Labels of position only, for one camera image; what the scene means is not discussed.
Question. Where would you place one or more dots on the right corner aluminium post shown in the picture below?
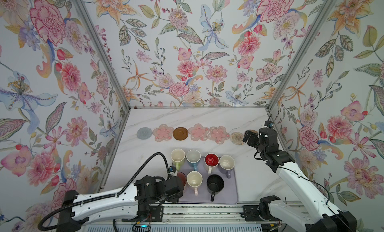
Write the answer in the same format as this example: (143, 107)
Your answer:
(309, 39)

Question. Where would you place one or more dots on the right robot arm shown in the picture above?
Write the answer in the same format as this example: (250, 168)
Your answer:
(307, 191)

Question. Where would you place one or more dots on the cream mug pink handle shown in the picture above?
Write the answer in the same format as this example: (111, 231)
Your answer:
(194, 180)

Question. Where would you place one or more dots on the lilac mug white inside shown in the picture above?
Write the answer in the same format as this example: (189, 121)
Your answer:
(226, 165)

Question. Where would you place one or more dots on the white embroidered round coaster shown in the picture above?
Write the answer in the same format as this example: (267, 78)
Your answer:
(237, 138)

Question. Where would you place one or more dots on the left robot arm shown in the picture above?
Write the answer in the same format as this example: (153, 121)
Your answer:
(67, 224)

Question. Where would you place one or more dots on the pink flower coaster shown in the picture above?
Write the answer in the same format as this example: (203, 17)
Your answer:
(218, 134)
(163, 133)
(199, 132)

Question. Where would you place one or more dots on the lilac drying mat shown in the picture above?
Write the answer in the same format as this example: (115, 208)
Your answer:
(228, 196)

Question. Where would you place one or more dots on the woven rattan round coaster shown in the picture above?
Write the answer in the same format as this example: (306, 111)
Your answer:
(253, 131)

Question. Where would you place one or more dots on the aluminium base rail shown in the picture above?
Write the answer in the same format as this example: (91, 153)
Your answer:
(210, 214)

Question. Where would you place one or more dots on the grey round knitted coaster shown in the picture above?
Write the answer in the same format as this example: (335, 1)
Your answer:
(144, 133)

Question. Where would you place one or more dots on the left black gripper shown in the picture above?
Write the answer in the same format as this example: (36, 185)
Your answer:
(177, 198)

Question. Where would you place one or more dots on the black mug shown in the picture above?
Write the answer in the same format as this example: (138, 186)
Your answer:
(215, 184)

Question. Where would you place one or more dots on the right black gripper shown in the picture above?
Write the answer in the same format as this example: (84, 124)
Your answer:
(251, 142)

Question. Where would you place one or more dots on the green mug white inside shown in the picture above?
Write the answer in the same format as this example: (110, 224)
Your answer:
(178, 157)

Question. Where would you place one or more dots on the brown wooden round coaster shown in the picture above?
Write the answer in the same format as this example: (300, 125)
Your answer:
(180, 133)

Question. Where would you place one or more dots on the corner aluminium post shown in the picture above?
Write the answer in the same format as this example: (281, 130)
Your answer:
(90, 27)
(309, 39)

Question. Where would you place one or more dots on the blue mug white inside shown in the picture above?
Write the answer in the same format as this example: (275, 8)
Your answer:
(193, 157)

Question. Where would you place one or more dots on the red inside white mug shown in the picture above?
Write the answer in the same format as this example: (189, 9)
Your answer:
(211, 162)

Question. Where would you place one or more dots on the left corner aluminium post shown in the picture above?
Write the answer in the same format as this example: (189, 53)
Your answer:
(90, 27)

